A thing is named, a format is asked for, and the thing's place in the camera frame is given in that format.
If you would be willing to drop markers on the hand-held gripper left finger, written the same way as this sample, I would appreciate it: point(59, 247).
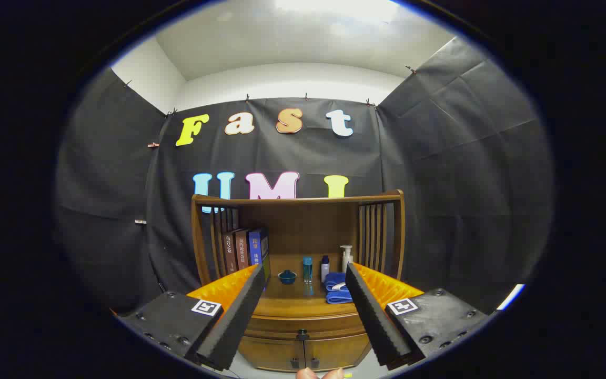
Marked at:
point(234, 321)

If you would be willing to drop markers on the dark brown book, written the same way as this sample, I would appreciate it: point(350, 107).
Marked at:
point(229, 252)

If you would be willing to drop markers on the white pump bottle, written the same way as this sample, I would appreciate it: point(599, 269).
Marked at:
point(346, 259)

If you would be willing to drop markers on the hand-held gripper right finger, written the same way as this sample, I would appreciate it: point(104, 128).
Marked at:
point(376, 321)

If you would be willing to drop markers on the black backdrop cloth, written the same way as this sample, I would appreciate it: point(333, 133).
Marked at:
point(440, 158)

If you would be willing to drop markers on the wooden cabinet door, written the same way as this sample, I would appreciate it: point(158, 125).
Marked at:
point(274, 355)
point(334, 351)

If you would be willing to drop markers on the reddish brown book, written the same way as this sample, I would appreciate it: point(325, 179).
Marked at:
point(242, 250)

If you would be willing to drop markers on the blue book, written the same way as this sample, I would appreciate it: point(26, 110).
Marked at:
point(256, 247)

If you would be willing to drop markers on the tall teal bottle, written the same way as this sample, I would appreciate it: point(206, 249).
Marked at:
point(307, 269)

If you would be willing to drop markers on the wooden countertop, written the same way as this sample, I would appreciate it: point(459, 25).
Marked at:
point(303, 301)

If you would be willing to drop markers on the white bottle with dark cap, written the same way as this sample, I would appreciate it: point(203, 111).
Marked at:
point(325, 271)

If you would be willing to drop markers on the wooden drawer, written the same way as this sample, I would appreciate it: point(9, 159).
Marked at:
point(329, 329)

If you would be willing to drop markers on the dark blue lidded teacup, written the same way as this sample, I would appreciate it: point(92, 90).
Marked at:
point(287, 277)

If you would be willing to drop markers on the wooden cabinet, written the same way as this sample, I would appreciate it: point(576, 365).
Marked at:
point(303, 221)

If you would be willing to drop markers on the blue folded towel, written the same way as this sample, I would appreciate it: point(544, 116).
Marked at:
point(336, 295)

